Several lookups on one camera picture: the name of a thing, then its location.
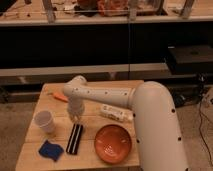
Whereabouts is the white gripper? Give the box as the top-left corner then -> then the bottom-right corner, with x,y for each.
67,98 -> 85,122

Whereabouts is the black whiteboard eraser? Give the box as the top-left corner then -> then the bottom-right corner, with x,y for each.
66,124 -> 83,155

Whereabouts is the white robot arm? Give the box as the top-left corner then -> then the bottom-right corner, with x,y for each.
62,76 -> 189,171

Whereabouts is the orange carrot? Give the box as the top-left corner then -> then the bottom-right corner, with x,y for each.
52,92 -> 68,102

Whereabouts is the white paper cup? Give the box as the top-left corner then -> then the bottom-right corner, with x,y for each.
34,111 -> 55,133

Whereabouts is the white plastic bottle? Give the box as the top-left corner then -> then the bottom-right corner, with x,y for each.
100,104 -> 133,122

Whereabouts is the blue cloth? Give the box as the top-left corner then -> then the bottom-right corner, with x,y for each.
38,140 -> 64,162

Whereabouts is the orange bowl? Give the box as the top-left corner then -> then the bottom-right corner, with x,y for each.
94,124 -> 132,164

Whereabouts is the black box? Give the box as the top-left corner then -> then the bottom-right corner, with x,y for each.
165,45 -> 213,75

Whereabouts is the black cable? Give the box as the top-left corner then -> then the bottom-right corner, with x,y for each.
197,74 -> 213,168

